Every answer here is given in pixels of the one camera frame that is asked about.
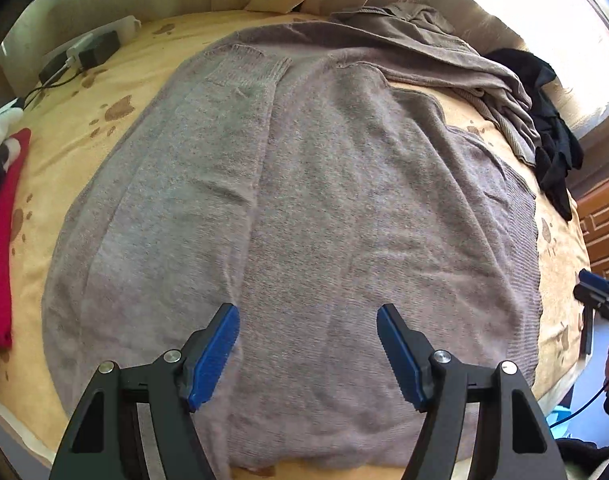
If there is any cream bed sheet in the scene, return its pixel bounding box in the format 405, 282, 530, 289
0, 385, 55, 468

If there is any black adapter cable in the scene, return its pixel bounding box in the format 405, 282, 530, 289
22, 67, 80, 111

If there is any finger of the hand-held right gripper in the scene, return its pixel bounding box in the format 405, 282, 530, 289
577, 269, 609, 295
573, 284, 609, 313

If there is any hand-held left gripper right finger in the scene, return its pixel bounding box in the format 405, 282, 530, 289
376, 303, 568, 480

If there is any white charger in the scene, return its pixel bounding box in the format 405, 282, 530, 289
66, 35, 94, 68

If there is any taupe knit sweater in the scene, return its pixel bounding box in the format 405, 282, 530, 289
40, 22, 543, 476

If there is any thin gripper cable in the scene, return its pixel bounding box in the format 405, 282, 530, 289
549, 380, 609, 428

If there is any black garment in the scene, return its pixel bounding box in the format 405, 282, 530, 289
485, 49, 585, 221

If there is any black power adapter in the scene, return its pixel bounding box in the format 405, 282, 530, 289
79, 30, 121, 68
38, 61, 71, 82

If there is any brown wooden panel door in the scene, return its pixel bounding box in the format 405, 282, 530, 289
567, 170, 609, 291

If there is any grey-brown crumpled cardigan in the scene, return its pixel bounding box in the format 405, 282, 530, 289
335, 4, 538, 166

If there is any sheer white curtain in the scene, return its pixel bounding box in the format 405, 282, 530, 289
0, 0, 135, 81

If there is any yellow paw print blanket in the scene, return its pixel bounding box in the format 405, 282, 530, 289
0, 7, 593, 480

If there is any white power strip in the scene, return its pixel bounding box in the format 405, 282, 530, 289
37, 16, 141, 83

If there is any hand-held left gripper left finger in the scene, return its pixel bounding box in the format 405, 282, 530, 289
49, 302, 241, 480

